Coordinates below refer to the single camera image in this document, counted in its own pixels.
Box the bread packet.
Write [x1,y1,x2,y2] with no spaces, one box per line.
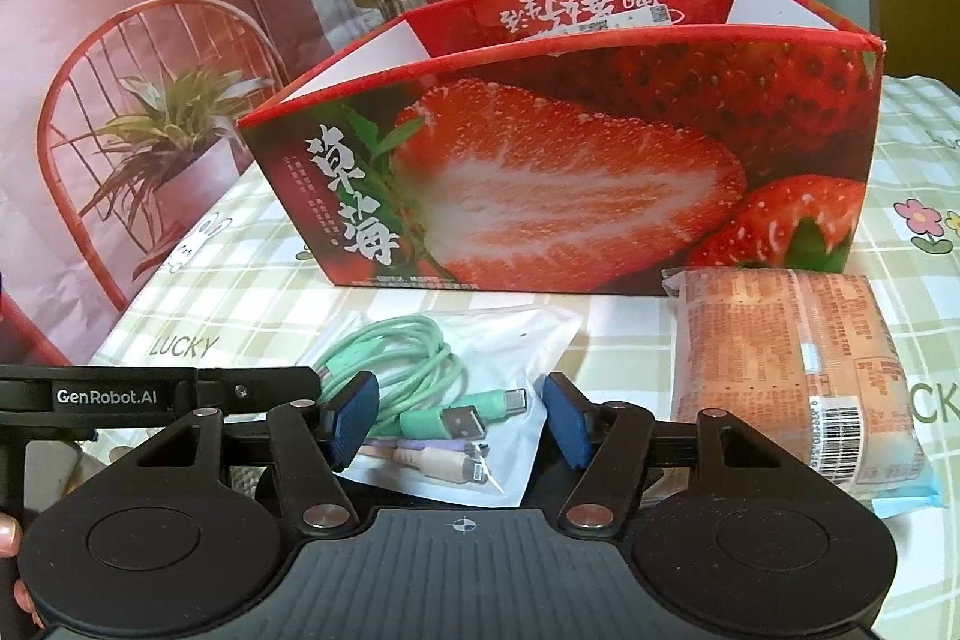
[661,266,942,519]

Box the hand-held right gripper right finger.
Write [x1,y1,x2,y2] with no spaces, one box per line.
[541,372,815,532]

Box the red strawberry print box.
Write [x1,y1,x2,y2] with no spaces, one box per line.
[236,0,886,296]

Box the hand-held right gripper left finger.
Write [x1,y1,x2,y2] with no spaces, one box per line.
[112,372,380,532]

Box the person's left hand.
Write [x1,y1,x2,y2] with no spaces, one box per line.
[0,511,38,630]

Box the clear bag of charging cables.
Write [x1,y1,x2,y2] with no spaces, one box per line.
[296,302,586,510]

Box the green checked tablecloth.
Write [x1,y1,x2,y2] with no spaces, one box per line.
[71,74,960,640]

